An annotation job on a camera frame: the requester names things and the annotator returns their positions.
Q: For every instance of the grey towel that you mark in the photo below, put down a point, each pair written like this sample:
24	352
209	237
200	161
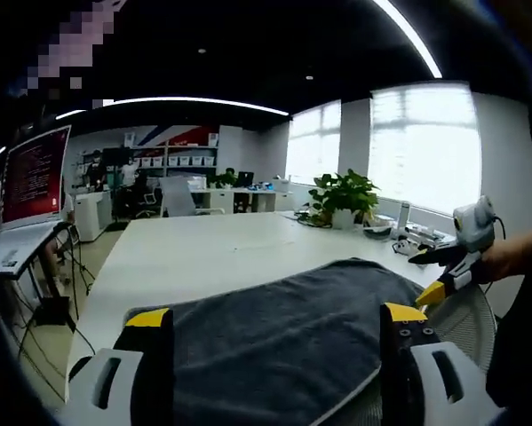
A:
270	337

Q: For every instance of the person's right hand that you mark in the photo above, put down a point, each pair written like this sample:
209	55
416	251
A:
510	257

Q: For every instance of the grey mesh office chair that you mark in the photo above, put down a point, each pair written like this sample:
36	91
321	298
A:
461	319

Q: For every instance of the white bottle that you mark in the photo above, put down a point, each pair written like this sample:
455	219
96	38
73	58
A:
404	215

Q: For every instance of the dark round pot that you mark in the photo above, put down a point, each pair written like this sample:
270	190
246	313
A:
376	233

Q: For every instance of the person's dark clothing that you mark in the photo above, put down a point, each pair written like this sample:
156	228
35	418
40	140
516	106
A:
523	333

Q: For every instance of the potted green plant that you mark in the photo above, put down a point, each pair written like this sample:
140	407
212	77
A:
345	195

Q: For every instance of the black tripod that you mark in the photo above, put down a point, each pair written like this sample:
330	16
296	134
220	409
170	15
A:
72	266

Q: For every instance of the white cabinet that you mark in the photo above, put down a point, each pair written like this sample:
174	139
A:
92	217

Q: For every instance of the white office chair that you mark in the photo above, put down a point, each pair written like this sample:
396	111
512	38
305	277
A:
179	197

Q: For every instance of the white standing desk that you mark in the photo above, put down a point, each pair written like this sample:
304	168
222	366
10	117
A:
12	248

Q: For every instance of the long white desk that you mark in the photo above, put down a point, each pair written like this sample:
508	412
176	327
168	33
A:
248	199

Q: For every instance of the curved ceiling light strip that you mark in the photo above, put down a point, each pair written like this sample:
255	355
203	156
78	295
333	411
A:
181	102
412	35

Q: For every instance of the black laptop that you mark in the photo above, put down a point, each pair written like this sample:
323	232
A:
245	179

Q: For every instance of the small green plant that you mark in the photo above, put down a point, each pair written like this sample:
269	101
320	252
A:
219	179

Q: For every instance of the shelf of white bins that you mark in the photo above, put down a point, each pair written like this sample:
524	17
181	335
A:
177	153

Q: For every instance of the red screen monitor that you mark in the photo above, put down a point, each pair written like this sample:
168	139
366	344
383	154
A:
34	177

